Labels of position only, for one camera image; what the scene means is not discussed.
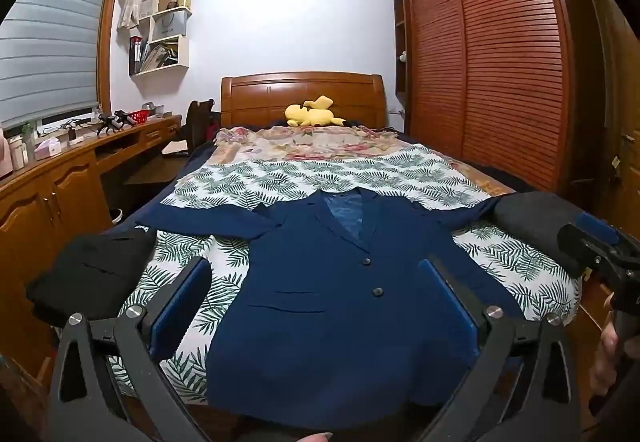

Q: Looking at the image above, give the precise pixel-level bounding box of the floral blanket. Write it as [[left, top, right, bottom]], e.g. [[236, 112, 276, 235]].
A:
[[206, 126, 409, 166]]

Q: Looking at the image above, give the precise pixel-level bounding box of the black folded garment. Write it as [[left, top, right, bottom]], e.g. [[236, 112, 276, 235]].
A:
[[26, 228, 156, 328]]

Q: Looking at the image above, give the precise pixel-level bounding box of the wooden headboard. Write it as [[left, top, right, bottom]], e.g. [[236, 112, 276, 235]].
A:
[[220, 72, 387, 129]]

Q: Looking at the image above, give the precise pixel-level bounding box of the wooden desk cabinet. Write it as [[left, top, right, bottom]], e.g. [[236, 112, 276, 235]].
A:
[[1, 115, 181, 387]]

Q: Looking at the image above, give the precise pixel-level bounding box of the red basket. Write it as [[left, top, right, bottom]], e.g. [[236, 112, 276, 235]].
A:
[[126, 110, 150, 126]]

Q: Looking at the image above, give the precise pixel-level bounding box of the navy blue suit jacket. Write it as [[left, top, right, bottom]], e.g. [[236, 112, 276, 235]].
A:
[[141, 188, 522, 429]]

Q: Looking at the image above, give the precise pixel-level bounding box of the wooden louvered wardrobe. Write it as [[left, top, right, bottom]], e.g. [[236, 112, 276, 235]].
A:
[[396, 0, 605, 202]]

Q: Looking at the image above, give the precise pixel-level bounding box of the pink bottle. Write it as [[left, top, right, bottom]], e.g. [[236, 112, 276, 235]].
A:
[[0, 129, 13, 179]]

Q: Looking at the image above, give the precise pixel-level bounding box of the yellow plush toy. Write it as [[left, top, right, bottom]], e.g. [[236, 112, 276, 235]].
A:
[[284, 95, 345, 127]]

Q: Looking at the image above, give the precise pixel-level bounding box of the grey window blind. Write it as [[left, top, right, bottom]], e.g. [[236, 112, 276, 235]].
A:
[[1, 0, 103, 128]]

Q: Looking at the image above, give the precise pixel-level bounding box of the dark wooden chair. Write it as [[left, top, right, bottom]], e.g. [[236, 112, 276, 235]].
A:
[[176, 98, 221, 154]]

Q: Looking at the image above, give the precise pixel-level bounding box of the dark grey folded garment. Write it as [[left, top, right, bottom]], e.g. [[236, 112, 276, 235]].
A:
[[487, 192, 596, 278]]

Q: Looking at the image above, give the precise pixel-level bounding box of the palm leaf print bedsheet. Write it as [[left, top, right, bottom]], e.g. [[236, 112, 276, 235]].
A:
[[126, 145, 582, 404]]

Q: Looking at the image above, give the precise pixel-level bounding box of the white wall shelf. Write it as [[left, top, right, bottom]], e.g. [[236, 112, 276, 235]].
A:
[[129, 0, 192, 78]]

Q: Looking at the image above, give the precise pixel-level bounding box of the right hand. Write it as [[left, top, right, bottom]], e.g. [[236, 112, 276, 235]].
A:
[[589, 295, 618, 396]]

